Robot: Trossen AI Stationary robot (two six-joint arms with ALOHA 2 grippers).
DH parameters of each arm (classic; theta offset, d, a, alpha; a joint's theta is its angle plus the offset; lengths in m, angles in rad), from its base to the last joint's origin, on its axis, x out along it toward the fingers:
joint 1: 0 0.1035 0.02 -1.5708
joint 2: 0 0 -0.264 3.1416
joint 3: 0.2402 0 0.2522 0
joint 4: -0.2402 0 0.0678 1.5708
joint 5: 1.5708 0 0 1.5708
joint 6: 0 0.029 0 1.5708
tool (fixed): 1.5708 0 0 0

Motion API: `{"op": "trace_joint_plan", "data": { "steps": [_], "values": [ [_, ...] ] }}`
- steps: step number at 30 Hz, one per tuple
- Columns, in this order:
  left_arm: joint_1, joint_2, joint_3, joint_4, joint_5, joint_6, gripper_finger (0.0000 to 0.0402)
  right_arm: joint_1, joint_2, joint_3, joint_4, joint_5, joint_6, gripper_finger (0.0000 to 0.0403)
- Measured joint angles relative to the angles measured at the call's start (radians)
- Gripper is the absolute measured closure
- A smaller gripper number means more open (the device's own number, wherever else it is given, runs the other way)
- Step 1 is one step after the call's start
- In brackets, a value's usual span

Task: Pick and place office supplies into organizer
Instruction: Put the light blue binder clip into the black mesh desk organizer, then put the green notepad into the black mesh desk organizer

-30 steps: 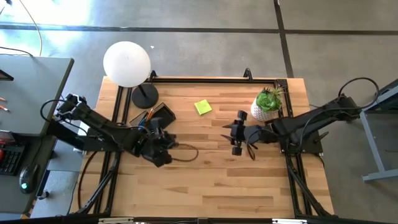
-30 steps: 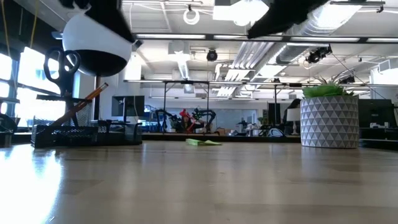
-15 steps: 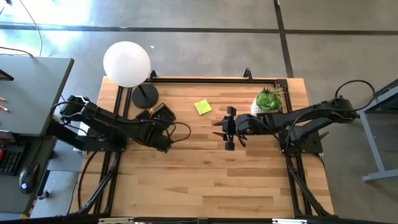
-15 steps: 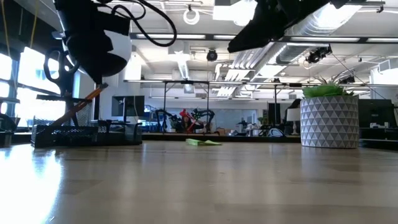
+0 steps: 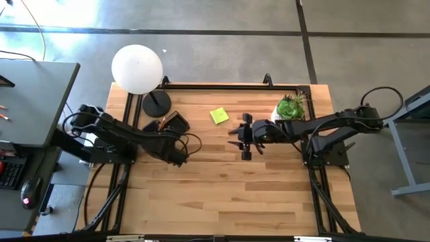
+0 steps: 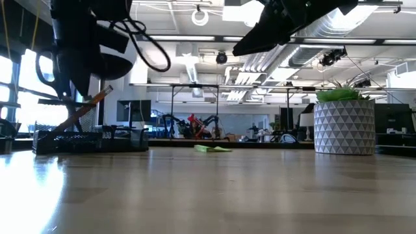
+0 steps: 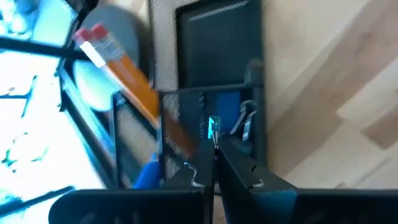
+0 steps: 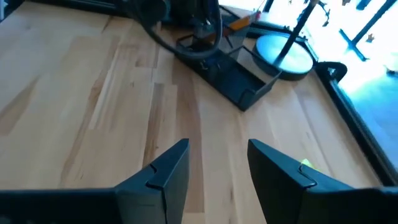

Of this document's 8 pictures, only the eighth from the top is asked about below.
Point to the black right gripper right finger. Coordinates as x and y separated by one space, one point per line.
280 186

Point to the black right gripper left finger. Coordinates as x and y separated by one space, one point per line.
161 193

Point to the yellow-green sticky note pad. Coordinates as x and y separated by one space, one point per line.
306 162

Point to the orange pencil pink eraser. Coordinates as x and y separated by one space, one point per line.
241 23

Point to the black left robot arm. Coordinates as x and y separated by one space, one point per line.
149 7

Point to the black mesh desk organizer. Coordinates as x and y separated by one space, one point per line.
236 84

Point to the white globe lamp black base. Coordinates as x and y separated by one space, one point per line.
286 57

